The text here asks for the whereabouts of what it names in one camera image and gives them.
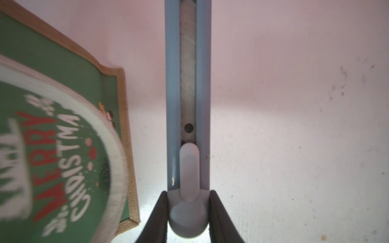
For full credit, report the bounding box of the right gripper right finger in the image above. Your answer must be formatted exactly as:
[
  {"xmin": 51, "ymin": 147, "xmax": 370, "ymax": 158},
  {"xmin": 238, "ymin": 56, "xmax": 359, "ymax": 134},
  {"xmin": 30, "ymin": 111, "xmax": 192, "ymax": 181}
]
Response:
[{"xmin": 209, "ymin": 190, "xmax": 244, "ymax": 243}]

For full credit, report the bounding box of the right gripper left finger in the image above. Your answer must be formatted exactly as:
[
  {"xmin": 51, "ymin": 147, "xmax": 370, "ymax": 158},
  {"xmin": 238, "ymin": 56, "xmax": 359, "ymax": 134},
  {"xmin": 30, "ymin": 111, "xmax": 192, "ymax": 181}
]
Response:
[{"xmin": 136, "ymin": 191, "xmax": 169, "ymax": 243}]

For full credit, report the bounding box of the grey utility knife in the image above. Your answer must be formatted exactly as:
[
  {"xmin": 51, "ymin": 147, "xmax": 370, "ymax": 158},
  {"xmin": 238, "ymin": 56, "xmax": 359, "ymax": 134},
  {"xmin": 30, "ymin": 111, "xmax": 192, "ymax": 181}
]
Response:
[{"xmin": 164, "ymin": 1, "xmax": 212, "ymax": 238}]

